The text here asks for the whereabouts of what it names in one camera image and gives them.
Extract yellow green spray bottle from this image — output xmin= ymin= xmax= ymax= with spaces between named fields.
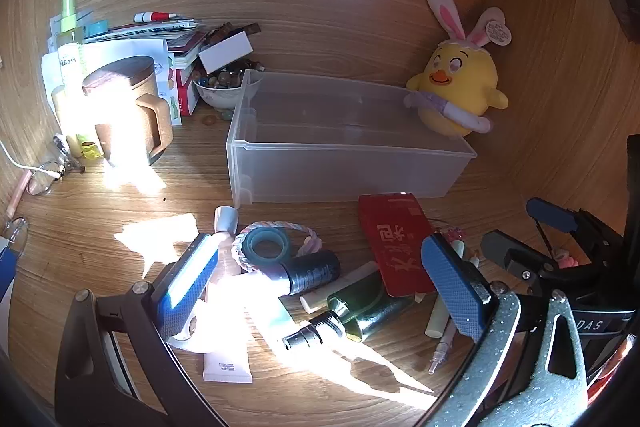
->
xmin=54 ymin=0 xmax=88 ymax=158

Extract red white carton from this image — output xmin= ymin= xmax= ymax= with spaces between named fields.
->
xmin=172 ymin=67 xmax=201 ymax=116

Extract white rectangular box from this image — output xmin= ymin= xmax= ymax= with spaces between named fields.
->
xmin=197 ymin=31 xmax=253 ymax=72

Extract yellow chick plush toy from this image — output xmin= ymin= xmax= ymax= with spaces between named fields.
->
xmin=405 ymin=0 xmax=515 ymax=138

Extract cream stick pen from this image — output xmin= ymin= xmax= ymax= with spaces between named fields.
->
xmin=300 ymin=261 xmax=381 ymax=313

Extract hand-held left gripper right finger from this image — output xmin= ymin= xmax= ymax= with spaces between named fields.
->
xmin=421 ymin=233 xmax=588 ymax=427

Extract dark green pump bottle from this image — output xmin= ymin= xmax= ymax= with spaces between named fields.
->
xmin=282 ymin=274 xmax=416 ymax=352

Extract braided rope bracelet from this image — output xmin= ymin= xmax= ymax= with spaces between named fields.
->
xmin=231 ymin=221 xmax=321 ymax=275

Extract red envelope packet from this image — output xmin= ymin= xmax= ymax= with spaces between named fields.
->
xmin=357 ymin=192 xmax=441 ymax=298

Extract white bowl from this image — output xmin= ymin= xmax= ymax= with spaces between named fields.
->
xmin=192 ymin=69 xmax=263 ymax=112

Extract beige mug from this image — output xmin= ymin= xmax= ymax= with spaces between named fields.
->
xmin=81 ymin=55 xmax=174 ymax=168

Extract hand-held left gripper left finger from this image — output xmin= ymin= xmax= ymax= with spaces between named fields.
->
xmin=54 ymin=232 xmax=226 ymax=427

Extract pink stick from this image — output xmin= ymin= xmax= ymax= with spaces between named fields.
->
xmin=7 ymin=172 xmax=32 ymax=215

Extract teal tape roll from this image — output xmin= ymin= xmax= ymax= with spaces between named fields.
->
xmin=242 ymin=227 xmax=293 ymax=265

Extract white cream tube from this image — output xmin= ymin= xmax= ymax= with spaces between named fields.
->
xmin=201 ymin=206 xmax=255 ymax=384

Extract dark brown hair clip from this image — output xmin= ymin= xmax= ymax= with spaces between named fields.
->
xmin=202 ymin=22 xmax=262 ymax=48

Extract clear plastic storage box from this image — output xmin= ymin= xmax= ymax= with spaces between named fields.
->
xmin=226 ymin=69 xmax=478 ymax=208

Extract clear syringe pen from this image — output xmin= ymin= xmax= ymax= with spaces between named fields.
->
xmin=428 ymin=322 xmax=458 ymax=375

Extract brown wooden mug lid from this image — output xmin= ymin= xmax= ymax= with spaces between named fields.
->
xmin=81 ymin=55 xmax=157 ymax=96

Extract light green marker pen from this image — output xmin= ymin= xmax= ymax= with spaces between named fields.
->
xmin=425 ymin=241 xmax=481 ymax=339

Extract pile of glass beads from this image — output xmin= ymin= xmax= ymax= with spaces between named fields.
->
xmin=195 ymin=62 xmax=251 ymax=90

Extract stack of books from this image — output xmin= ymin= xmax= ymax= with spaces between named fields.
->
xmin=82 ymin=19 xmax=207 ymax=118

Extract white cable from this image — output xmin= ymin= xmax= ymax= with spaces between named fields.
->
xmin=0 ymin=139 xmax=56 ymax=180

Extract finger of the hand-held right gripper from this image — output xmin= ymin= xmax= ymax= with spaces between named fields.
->
xmin=481 ymin=229 xmax=558 ymax=290
xmin=526 ymin=198 xmax=593 ymax=260

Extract eyeglasses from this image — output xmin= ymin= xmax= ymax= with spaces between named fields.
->
xmin=25 ymin=159 xmax=68 ymax=198

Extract blue box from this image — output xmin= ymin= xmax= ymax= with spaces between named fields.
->
xmin=0 ymin=237 xmax=20 ymax=308

